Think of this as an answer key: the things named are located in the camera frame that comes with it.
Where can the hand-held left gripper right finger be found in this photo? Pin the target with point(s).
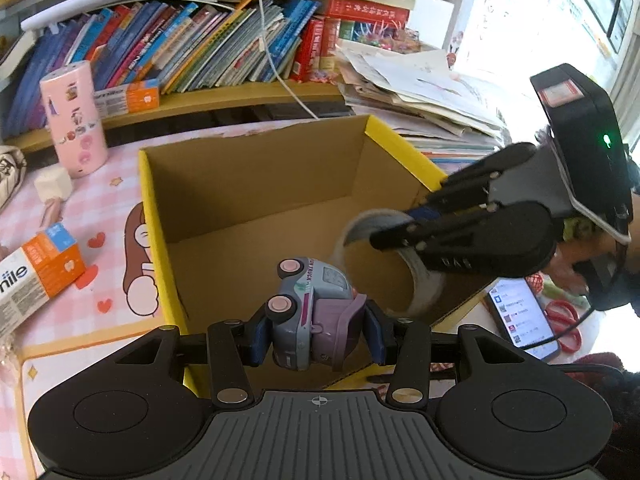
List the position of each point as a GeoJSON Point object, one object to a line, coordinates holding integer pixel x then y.
{"type": "Point", "coordinates": [376, 336]}

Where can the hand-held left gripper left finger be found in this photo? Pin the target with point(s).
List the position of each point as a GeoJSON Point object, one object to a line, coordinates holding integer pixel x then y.
{"type": "Point", "coordinates": [257, 341]}

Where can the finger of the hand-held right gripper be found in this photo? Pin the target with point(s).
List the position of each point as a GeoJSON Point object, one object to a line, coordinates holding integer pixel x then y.
{"type": "Point", "coordinates": [465, 177]}
{"type": "Point", "coordinates": [440, 240]}

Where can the clear tape roll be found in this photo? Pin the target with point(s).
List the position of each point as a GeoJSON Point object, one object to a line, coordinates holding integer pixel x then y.
{"type": "Point", "coordinates": [425, 285]}

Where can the grey purple toy truck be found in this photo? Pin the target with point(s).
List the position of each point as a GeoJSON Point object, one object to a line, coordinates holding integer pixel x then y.
{"type": "Point", "coordinates": [310, 305]}

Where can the yellow cardboard box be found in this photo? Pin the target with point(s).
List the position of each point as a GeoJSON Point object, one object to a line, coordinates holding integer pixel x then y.
{"type": "Point", "coordinates": [240, 190]}

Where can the white orange toothpaste box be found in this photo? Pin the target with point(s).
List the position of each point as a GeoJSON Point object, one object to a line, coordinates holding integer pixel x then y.
{"type": "Point", "coordinates": [45, 270]}
{"type": "Point", "coordinates": [127, 99]}

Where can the pink checkered desktop cover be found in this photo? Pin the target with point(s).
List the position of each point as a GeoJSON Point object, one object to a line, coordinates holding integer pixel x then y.
{"type": "Point", "coordinates": [100, 270]}

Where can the stack of papers and booklets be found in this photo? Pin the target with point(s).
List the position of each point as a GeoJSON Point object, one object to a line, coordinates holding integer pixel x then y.
{"type": "Point", "coordinates": [425, 95]}

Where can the smartphone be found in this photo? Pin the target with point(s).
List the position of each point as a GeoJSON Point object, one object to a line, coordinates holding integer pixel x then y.
{"type": "Point", "coordinates": [520, 315]}

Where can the red scissors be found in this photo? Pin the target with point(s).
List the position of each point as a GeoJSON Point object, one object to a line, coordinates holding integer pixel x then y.
{"type": "Point", "coordinates": [565, 315]}

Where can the colourful bead packet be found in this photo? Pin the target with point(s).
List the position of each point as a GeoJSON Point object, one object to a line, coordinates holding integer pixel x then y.
{"type": "Point", "coordinates": [380, 35]}

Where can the red thick dictionary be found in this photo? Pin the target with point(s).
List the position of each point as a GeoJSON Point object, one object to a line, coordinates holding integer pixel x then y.
{"type": "Point", "coordinates": [367, 9]}

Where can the red boxed book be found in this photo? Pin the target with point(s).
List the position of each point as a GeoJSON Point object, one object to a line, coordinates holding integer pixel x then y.
{"type": "Point", "coordinates": [312, 50]}

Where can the person's dark fuzzy clothing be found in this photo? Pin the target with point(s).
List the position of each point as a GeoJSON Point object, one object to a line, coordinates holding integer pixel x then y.
{"type": "Point", "coordinates": [615, 410]}

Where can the wooden bookshelf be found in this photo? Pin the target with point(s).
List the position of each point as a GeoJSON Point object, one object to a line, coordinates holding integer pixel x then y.
{"type": "Point", "coordinates": [225, 97]}

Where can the pink sticker container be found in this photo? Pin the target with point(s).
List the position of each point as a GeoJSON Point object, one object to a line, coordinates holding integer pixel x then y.
{"type": "Point", "coordinates": [75, 120]}

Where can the cream canvas bag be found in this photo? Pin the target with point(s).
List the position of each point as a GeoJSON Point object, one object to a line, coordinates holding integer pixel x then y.
{"type": "Point", "coordinates": [10, 175]}

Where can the row of colourful books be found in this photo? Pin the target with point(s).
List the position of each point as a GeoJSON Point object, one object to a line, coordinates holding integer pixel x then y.
{"type": "Point", "coordinates": [165, 45]}

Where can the white long box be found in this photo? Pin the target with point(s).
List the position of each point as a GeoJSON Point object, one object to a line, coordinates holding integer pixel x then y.
{"type": "Point", "coordinates": [90, 2]}

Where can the wall poster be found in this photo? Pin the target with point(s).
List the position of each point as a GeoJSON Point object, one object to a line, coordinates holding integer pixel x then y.
{"type": "Point", "coordinates": [525, 5]}

